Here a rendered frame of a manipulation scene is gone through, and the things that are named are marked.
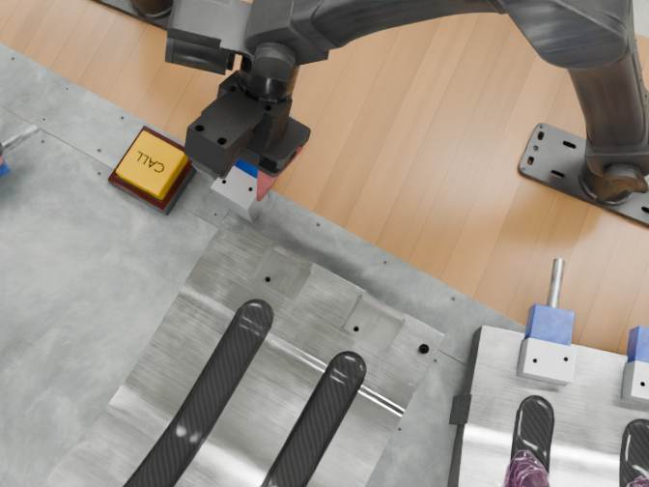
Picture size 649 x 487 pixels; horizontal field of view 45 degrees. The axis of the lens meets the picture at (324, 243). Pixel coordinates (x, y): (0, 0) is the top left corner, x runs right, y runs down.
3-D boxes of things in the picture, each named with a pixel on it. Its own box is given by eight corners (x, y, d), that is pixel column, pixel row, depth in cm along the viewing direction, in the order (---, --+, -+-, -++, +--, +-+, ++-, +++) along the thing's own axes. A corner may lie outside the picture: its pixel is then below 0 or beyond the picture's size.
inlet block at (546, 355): (530, 261, 87) (542, 248, 82) (575, 270, 87) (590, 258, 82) (511, 377, 84) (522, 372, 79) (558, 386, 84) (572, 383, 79)
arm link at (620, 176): (608, 173, 79) (665, 181, 78) (614, 93, 81) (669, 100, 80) (589, 193, 85) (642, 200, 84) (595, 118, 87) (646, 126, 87)
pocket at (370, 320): (361, 296, 84) (362, 289, 81) (406, 320, 83) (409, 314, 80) (341, 332, 83) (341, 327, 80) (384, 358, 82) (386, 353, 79)
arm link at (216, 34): (160, 89, 76) (159, 29, 64) (179, 11, 78) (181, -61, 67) (277, 115, 78) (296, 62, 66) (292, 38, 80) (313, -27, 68)
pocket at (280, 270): (275, 247, 86) (272, 239, 82) (317, 272, 85) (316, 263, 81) (254, 283, 85) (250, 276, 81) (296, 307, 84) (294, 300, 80)
